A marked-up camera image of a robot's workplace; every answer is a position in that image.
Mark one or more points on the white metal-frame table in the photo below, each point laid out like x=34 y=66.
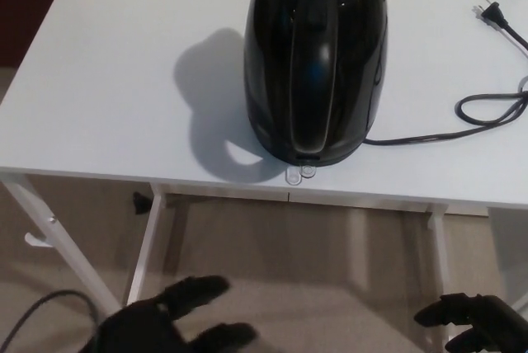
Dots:
x=103 y=81

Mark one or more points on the black electric kettle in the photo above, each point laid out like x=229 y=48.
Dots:
x=354 y=60

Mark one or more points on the white hook on table leg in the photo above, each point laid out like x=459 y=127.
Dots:
x=39 y=241

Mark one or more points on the small black floor object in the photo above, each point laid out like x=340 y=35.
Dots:
x=141 y=203

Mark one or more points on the black kettle base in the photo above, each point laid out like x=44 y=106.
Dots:
x=338 y=159

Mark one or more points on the clear kettle switch lever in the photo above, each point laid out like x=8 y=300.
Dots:
x=293 y=177

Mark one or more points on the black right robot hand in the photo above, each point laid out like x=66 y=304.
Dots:
x=499 y=320

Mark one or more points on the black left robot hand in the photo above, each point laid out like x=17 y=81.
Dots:
x=136 y=328

